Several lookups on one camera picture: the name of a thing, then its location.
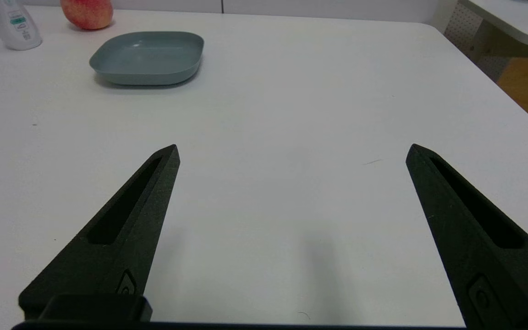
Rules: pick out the white side table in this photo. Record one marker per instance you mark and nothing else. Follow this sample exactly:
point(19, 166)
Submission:
point(520, 20)

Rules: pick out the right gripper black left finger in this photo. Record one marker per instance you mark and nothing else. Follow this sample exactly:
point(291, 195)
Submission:
point(131, 229)

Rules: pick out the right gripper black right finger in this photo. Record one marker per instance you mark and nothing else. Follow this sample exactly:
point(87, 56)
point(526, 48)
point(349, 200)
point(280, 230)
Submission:
point(465, 238)

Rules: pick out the grey-blue square dish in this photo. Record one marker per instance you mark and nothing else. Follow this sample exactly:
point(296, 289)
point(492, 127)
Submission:
point(149, 57)

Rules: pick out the white plastic bottle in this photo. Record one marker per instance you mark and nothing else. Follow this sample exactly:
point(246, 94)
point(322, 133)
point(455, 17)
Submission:
point(16, 27)

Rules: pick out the red apple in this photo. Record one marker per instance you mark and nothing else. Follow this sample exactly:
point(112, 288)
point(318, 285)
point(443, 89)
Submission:
point(87, 13)

